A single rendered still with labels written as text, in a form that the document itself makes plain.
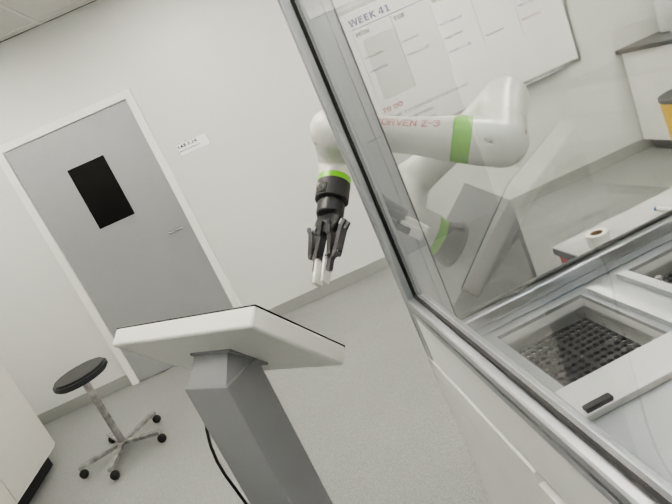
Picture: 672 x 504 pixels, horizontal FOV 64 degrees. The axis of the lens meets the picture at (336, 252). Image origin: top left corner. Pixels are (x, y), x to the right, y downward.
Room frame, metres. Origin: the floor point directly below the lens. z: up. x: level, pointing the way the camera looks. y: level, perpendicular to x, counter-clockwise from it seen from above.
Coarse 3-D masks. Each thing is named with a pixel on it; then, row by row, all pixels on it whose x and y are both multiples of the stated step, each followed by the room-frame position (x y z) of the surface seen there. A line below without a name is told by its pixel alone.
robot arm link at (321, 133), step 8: (320, 112) 1.41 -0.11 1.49; (312, 120) 1.41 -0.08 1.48; (320, 120) 1.38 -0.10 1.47; (312, 128) 1.40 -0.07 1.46; (320, 128) 1.38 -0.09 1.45; (328, 128) 1.37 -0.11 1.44; (312, 136) 1.41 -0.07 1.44; (320, 136) 1.38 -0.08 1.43; (328, 136) 1.37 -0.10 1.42; (320, 144) 1.40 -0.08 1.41; (328, 144) 1.38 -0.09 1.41; (336, 144) 1.38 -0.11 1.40; (320, 152) 1.44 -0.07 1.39; (328, 152) 1.41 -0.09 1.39; (336, 152) 1.41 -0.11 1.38
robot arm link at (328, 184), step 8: (328, 176) 1.44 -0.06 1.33; (336, 176) 1.43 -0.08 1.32; (320, 184) 1.42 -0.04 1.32; (328, 184) 1.42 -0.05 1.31; (336, 184) 1.42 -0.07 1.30; (344, 184) 1.43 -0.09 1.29; (320, 192) 1.42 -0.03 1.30; (328, 192) 1.41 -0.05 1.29; (336, 192) 1.40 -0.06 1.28; (344, 192) 1.41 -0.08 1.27; (344, 200) 1.42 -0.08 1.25
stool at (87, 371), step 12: (96, 360) 3.28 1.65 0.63; (72, 372) 3.25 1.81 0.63; (84, 372) 3.14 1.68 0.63; (96, 372) 3.12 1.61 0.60; (60, 384) 3.11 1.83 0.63; (72, 384) 3.06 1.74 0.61; (84, 384) 3.07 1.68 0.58; (96, 396) 3.20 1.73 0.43; (108, 420) 3.19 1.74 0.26; (144, 420) 3.36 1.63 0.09; (156, 420) 3.41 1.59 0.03; (108, 432) 3.42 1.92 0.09; (120, 432) 3.21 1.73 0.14; (132, 432) 3.26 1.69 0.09; (156, 432) 3.11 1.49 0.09; (120, 444) 3.17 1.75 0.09; (96, 456) 3.15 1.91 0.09; (84, 468) 3.11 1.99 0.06; (108, 468) 2.92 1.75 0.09
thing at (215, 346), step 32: (192, 320) 1.17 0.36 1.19; (224, 320) 1.09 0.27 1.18; (256, 320) 1.04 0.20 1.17; (288, 320) 1.11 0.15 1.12; (160, 352) 1.33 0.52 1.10; (192, 352) 1.28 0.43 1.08; (224, 352) 1.21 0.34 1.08; (256, 352) 1.19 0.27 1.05; (288, 352) 1.15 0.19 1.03; (320, 352) 1.14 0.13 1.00; (192, 384) 1.23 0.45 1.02; (224, 384) 1.16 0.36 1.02
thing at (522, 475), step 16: (432, 368) 1.04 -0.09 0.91; (448, 384) 0.95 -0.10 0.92; (448, 400) 1.02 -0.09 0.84; (464, 400) 0.87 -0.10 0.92; (464, 416) 0.92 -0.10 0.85; (480, 416) 0.80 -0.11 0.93; (480, 432) 0.85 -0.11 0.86; (496, 432) 0.74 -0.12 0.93; (496, 448) 0.78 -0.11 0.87; (512, 448) 0.69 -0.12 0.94; (496, 464) 0.82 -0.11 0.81; (512, 464) 0.72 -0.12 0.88; (528, 464) 0.65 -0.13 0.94; (512, 480) 0.76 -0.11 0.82; (528, 480) 0.67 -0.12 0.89; (544, 480) 0.63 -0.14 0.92; (528, 496) 0.70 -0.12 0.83; (544, 496) 0.62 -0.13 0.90; (560, 496) 0.59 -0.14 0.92
